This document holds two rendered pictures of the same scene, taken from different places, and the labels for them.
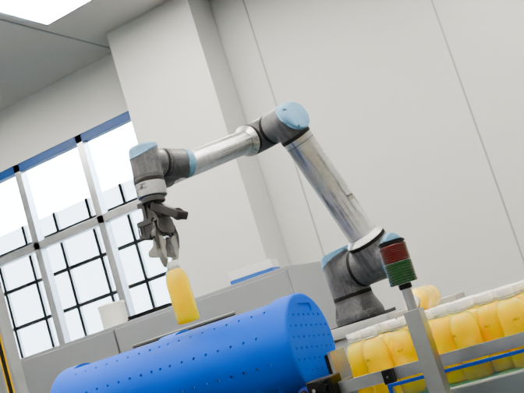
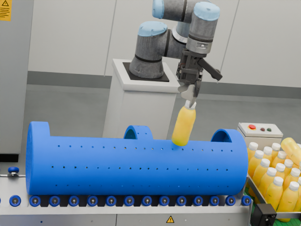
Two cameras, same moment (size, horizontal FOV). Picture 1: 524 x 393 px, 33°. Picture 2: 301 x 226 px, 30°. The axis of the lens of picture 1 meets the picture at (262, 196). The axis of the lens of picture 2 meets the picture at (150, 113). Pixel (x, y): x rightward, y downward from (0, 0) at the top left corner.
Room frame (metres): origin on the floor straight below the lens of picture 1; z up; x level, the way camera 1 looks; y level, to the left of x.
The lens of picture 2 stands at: (1.31, 1.76, 2.33)
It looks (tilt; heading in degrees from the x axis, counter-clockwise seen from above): 27 degrees down; 314
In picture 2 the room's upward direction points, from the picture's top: 12 degrees clockwise
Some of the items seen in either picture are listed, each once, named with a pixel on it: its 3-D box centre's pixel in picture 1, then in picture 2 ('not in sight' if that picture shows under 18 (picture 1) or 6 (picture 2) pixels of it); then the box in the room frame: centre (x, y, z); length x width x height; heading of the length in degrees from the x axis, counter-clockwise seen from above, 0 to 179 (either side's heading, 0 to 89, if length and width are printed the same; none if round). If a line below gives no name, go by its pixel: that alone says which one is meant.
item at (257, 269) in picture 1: (254, 272); not in sight; (4.53, 0.15, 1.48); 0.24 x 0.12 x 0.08; 72
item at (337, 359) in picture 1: (339, 372); (238, 181); (2.47, -0.06, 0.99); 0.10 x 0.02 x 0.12; 154
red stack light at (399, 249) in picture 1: (394, 253); not in sight; (1.98, -0.25, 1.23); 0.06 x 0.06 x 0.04
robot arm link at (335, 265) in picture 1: (345, 270); (152, 39); (3.35, -0.22, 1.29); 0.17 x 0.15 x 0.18; 47
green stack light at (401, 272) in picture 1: (401, 273); not in sight; (1.98, -0.25, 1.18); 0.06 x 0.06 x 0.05
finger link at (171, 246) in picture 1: (169, 253); (185, 90); (2.58, 0.31, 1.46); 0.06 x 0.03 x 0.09; 57
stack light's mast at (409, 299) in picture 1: (401, 274); not in sight; (1.98, -0.25, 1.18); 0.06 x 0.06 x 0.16
